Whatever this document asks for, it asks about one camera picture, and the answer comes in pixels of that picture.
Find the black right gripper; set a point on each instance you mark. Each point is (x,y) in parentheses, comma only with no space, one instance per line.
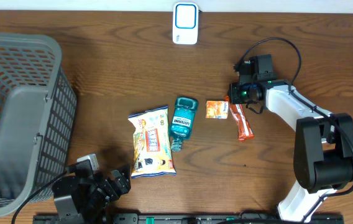
(232,93)

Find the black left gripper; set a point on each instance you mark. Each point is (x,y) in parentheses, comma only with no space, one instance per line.
(123,184)

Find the orange tissue packet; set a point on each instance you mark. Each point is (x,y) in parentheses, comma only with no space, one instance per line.
(217,109)

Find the yellow snack bag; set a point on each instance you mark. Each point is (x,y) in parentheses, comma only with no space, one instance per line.
(152,153)

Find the red chocolate bar wrapper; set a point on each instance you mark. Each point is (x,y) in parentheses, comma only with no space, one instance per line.
(244,129)

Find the teal mouthwash bottle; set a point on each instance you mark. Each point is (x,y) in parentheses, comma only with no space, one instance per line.
(182,122)

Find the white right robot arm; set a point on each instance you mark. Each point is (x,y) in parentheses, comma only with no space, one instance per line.
(323,151)

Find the white barcode scanner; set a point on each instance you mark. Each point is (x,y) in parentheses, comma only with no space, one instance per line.
(185,23)

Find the grey plastic shopping basket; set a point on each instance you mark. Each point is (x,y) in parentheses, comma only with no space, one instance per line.
(37,110)

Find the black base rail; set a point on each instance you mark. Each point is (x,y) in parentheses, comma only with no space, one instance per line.
(133,218)

